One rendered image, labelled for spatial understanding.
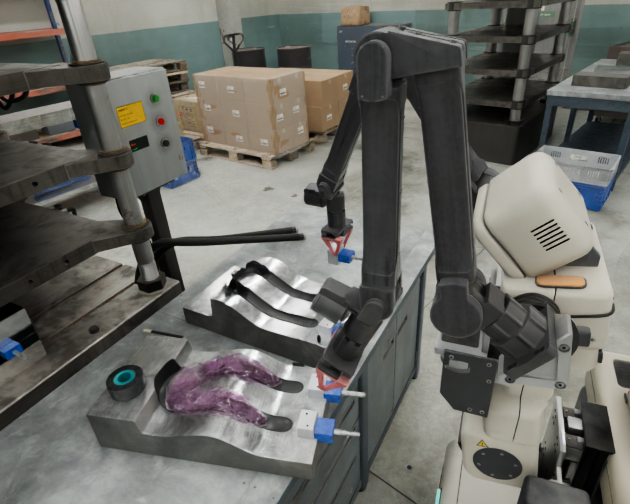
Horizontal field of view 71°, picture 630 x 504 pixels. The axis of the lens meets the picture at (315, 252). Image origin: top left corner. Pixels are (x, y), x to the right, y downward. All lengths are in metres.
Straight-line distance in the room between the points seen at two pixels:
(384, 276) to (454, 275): 0.11
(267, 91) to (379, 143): 4.28
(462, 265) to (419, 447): 1.47
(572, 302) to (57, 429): 1.15
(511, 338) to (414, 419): 1.46
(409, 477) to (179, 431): 1.16
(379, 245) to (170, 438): 0.63
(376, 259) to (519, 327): 0.23
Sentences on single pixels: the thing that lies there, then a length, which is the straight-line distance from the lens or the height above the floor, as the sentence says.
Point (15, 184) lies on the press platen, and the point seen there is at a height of 1.28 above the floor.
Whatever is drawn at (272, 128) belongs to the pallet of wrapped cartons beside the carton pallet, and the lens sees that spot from 4.96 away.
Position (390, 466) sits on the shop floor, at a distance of 2.02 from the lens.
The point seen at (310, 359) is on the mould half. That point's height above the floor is 0.83.
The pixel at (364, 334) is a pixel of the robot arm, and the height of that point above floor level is 1.14.
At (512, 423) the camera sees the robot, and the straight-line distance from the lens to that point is 1.08.
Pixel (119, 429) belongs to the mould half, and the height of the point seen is 0.87.
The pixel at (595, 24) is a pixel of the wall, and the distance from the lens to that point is 7.38.
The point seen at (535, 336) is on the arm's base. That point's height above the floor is 1.21.
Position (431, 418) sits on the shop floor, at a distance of 2.18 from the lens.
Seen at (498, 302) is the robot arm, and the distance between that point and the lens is 0.73.
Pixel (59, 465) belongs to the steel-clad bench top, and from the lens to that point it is 1.23.
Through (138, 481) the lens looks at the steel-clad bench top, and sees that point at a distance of 1.13.
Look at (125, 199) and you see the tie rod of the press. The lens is 1.54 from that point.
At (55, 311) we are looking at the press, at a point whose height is 0.79.
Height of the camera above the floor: 1.67
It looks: 30 degrees down
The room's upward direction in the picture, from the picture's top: 4 degrees counter-clockwise
